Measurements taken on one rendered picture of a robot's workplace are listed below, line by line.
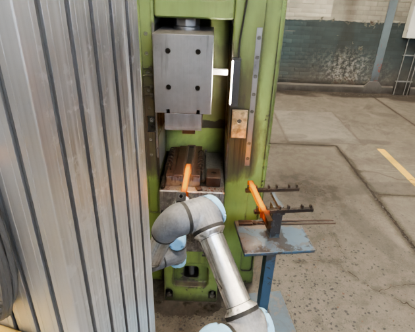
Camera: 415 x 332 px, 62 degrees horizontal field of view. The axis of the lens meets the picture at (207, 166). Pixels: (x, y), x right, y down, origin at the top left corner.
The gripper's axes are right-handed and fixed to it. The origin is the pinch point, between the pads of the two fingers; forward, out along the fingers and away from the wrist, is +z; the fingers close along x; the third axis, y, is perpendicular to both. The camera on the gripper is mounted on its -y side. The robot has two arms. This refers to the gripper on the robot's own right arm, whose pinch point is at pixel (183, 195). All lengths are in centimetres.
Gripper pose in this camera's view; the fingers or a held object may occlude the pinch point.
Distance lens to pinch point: 176.5
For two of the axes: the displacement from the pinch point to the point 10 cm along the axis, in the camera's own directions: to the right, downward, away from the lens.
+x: 10.0, 0.3, -0.1
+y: -0.2, 9.0, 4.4
